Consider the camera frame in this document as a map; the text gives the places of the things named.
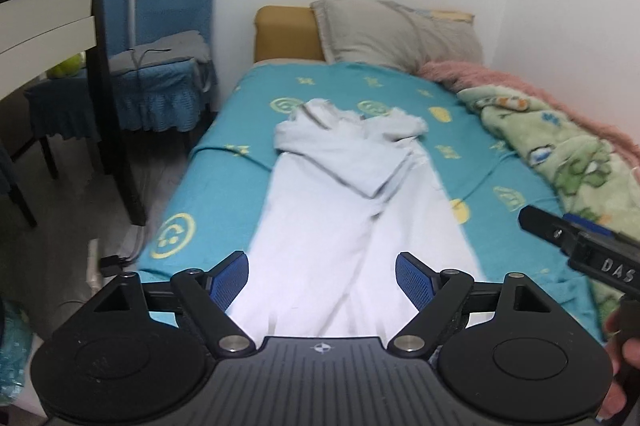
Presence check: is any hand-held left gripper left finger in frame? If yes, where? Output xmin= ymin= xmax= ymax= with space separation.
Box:
xmin=92 ymin=250 xmax=257 ymax=358

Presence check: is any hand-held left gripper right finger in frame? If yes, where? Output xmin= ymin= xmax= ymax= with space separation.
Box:
xmin=387 ymin=251 xmax=553 ymax=358

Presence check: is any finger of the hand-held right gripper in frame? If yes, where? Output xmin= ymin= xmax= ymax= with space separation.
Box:
xmin=518 ymin=205 xmax=582 ymax=253
xmin=562 ymin=213 xmax=617 ymax=238

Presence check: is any white garment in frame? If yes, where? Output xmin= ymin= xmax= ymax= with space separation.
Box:
xmin=227 ymin=98 xmax=484 ymax=338

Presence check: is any person's right hand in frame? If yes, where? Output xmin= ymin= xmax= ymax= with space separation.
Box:
xmin=601 ymin=303 xmax=640 ymax=422

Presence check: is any green printed fleece blanket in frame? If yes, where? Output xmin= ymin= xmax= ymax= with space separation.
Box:
xmin=457 ymin=85 xmax=640 ymax=238

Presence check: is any black plug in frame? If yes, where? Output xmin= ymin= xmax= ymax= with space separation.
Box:
xmin=100 ymin=255 xmax=126 ymax=278

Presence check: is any white power strip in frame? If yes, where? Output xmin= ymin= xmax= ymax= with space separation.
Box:
xmin=87 ymin=239 xmax=104 ymax=293

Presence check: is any bed with teal printed sheet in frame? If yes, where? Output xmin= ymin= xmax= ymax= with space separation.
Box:
xmin=136 ymin=60 xmax=607 ymax=343

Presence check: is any pink fluffy blanket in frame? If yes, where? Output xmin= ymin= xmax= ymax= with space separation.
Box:
xmin=417 ymin=60 xmax=640 ymax=173

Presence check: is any round waste bin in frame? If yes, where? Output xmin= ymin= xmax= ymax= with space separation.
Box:
xmin=0 ymin=301 xmax=39 ymax=408

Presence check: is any yellow patterned pillow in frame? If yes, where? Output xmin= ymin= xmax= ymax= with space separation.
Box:
xmin=425 ymin=8 xmax=474 ymax=24

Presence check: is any grey seat cushion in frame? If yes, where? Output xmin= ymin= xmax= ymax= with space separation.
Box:
xmin=109 ymin=30 xmax=211 ymax=72

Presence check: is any chair with dark blue cover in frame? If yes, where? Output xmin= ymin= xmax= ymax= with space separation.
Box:
xmin=0 ymin=141 xmax=39 ymax=230

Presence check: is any grey pillow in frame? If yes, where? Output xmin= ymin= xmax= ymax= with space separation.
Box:
xmin=310 ymin=0 xmax=484 ymax=74

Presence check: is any yellow padded headboard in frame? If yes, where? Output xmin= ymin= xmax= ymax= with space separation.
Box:
xmin=253 ymin=5 xmax=327 ymax=64

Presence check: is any yellow-green ball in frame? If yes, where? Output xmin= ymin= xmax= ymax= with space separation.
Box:
xmin=47 ymin=54 xmax=84 ymax=80

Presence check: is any white table with dark top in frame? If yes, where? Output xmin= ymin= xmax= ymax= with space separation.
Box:
xmin=0 ymin=0 xmax=149 ymax=227

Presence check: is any black cable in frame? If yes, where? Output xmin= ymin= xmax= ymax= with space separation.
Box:
xmin=127 ymin=46 xmax=171 ymax=70

